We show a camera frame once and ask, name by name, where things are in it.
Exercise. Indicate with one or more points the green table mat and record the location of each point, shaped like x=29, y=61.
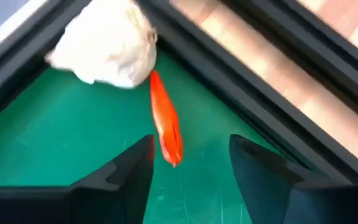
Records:
x=57, y=140

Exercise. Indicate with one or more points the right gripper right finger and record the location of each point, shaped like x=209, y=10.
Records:
x=259, y=186

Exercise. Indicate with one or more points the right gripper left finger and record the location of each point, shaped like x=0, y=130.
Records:
x=126, y=186

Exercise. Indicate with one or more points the black aluminium table frame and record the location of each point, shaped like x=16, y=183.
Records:
x=228, y=81

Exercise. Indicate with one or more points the large white garlic bulb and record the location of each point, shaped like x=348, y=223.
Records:
x=110, y=43

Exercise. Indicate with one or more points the red chilli pepper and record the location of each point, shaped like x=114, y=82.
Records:
x=166, y=124

